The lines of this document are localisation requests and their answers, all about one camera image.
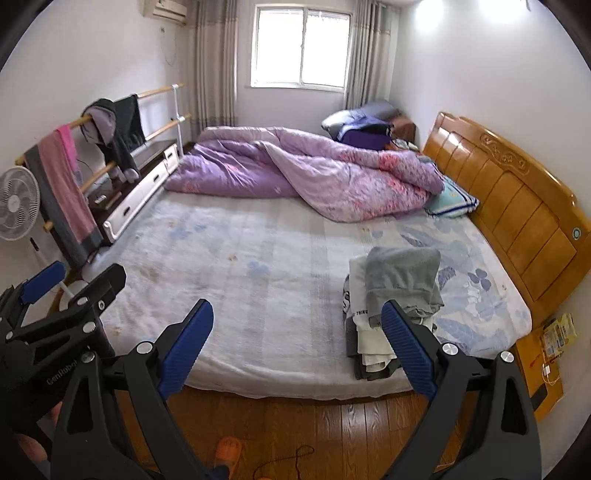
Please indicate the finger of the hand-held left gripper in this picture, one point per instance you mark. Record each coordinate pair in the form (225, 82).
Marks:
(101, 290)
(41, 281)

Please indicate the dark hooded jacket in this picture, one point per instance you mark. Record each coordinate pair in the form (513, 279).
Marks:
(124, 134)

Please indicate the dark folded garment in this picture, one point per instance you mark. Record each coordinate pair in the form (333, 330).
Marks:
(376, 373)

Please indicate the grey zip hoodie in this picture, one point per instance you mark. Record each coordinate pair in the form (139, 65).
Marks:
(401, 277)

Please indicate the blue striped pillow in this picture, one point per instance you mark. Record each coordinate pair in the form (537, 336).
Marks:
(455, 201)

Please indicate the stack of folded clothes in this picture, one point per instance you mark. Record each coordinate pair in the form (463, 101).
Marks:
(364, 332)

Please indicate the person's left hand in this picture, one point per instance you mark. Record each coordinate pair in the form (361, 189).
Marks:
(34, 450)

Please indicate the white standing fan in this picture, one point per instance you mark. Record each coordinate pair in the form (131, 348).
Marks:
(16, 203)

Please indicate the orange slipper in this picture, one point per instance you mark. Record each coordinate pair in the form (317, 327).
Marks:
(228, 454)

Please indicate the yellow packet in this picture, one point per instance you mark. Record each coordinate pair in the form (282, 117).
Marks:
(558, 334)

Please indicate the dark purple blanket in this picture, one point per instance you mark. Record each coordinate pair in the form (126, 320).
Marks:
(364, 136)

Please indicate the wooden bar rack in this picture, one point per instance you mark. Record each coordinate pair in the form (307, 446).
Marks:
(157, 91)

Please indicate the grey striped curtain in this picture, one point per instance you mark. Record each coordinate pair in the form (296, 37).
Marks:
(369, 55)
(214, 69)

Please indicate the white low cabinet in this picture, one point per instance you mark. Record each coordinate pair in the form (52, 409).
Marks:
(143, 184)

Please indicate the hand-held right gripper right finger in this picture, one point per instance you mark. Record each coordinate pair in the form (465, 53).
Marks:
(408, 350)

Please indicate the window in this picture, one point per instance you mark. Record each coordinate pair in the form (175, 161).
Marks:
(300, 46)

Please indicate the wooden headboard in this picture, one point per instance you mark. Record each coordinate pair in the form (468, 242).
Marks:
(521, 217)

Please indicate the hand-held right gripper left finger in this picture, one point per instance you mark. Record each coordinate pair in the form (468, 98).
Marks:
(184, 350)

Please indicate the grey towel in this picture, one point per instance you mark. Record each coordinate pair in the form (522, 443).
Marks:
(51, 207)

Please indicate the white air conditioner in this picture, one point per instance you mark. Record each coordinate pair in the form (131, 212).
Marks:
(164, 9)

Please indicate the brown chair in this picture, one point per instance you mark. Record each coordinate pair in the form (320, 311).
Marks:
(406, 129)

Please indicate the purple floral quilt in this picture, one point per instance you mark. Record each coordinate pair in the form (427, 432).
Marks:
(323, 161)

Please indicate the mattress with floral sheet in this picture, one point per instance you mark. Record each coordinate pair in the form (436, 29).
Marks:
(254, 277)

